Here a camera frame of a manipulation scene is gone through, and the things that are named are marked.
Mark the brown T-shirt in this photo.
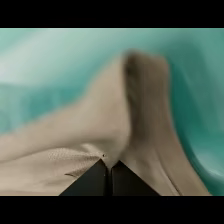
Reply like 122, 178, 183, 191
0, 49, 212, 197

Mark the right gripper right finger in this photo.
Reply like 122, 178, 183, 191
111, 160, 161, 197

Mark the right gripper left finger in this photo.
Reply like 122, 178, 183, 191
58, 158, 109, 197

